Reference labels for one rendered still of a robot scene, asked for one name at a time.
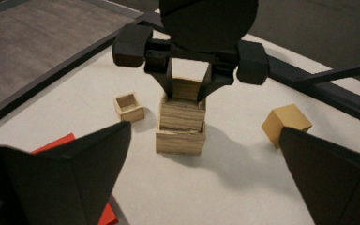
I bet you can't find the brown cardboard cube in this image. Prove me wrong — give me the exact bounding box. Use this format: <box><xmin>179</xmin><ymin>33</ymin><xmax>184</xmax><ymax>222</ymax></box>
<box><xmin>262</xmin><ymin>103</ymin><xmax>313</xmax><ymax>149</ymax></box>

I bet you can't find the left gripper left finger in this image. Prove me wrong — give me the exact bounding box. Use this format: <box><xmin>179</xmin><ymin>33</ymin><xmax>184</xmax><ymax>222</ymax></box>
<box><xmin>0</xmin><ymin>120</ymin><xmax>132</xmax><ymax>225</ymax></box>

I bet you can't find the red flat rectangular block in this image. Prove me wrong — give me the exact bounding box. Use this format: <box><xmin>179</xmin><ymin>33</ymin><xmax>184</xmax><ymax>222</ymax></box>
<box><xmin>31</xmin><ymin>132</ymin><xmax>119</xmax><ymax>225</ymax></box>

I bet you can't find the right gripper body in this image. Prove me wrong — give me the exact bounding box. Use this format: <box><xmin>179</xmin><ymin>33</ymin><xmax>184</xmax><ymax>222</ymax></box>
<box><xmin>112</xmin><ymin>23</ymin><xmax>270</xmax><ymax>86</ymax></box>

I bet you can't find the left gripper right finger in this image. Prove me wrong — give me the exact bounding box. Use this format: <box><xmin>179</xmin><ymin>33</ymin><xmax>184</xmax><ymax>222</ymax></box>
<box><xmin>278</xmin><ymin>127</ymin><xmax>360</xmax><ymax>225</ymax></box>

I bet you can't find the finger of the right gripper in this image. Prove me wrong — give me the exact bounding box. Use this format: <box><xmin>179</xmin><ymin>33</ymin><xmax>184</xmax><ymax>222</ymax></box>
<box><xmin>143</xmin><ymin>58</ymin><xmax>173</xmax><ymax>98</ymax></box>
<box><xmin>197</xmin><ymin>63</ymin><xmax>234</xmax><ymax>102</ymax></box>

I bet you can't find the black metal support frame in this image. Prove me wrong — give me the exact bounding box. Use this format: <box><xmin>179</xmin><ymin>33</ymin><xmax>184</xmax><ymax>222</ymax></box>
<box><xmin>294</xmin><ymin>63</ymin><xmax>360</xmax><ymax>86</ymax></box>

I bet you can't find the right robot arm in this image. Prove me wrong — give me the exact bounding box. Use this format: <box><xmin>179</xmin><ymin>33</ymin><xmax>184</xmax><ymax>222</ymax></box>
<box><xmin>158</xmin><ymin>0</ymin><xmax>259</xmax><ymax>53</ymax></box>

